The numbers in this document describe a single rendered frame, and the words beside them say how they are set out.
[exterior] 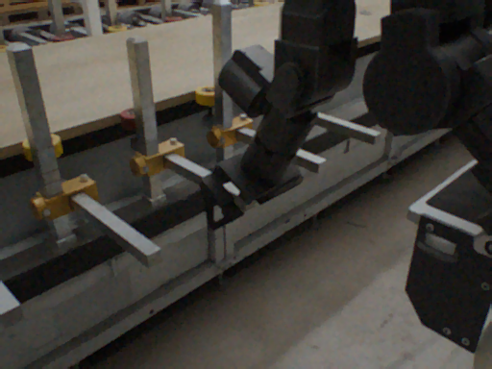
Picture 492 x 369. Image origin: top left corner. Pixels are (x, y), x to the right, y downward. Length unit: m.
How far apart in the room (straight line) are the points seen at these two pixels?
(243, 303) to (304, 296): 0.25
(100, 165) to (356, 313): 1.13
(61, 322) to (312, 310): 0.92
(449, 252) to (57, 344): 1.31
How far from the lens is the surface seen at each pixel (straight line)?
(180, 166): 1.17
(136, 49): 1.11
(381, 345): 1.90
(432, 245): 0.63
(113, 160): 1.42
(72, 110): 1.36
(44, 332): 1.63
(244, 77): 0.58
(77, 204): 1.09
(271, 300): 2.00
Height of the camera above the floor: 1.37
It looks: 30 degrees down
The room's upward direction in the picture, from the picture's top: straight up
